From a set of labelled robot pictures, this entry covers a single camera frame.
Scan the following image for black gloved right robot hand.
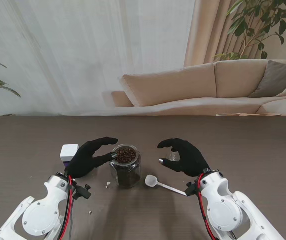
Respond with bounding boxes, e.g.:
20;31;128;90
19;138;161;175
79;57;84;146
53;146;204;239
157;138;211;178

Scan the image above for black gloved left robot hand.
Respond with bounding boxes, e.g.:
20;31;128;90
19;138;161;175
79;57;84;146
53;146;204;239
64;136;119;180

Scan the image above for white square jar cap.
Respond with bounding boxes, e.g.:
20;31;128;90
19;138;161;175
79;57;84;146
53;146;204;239
60;143;80;162

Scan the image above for clear glass jar lid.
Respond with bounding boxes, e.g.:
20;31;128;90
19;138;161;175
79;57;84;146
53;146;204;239
164;150;180;163

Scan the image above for glass jar of coffee beans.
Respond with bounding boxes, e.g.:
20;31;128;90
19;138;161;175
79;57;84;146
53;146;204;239
108;143;142;190

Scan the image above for white plastic spoon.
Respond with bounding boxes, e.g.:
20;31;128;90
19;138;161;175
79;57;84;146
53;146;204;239
144;174;187;197

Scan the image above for beige sofa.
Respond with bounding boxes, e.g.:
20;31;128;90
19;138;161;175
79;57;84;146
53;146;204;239
111;59;286;123

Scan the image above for white sheer curtain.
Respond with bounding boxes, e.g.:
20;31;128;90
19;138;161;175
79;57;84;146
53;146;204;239
0;0;196;117

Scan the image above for grey sofa cushion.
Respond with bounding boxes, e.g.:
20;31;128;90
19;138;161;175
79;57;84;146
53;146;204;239
249;59;286;98

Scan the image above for beige pleated curtain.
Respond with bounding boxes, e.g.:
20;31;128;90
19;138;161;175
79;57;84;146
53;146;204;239
184;0;268;67

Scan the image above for tall green leafy plant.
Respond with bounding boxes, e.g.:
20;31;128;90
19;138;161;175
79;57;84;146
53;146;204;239
214;0;286;62

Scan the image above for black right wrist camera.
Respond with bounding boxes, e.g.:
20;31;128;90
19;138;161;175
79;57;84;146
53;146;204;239
184;181;201;197

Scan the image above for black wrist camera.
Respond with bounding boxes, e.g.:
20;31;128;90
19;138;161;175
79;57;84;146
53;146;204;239
184;181;201;197
72;184;92;200

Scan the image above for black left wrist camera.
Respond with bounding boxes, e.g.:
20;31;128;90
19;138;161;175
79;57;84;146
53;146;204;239
72;184;92;200

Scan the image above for red black right arm cables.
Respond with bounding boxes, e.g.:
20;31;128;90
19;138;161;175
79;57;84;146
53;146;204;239
196;173;220;240

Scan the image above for red black arm cables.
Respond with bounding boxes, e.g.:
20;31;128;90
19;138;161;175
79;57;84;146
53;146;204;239
57;174;77;240
196;173;220;240

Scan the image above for red black left arm cables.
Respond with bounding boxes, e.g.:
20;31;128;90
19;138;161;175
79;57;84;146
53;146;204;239
57;174;77;240

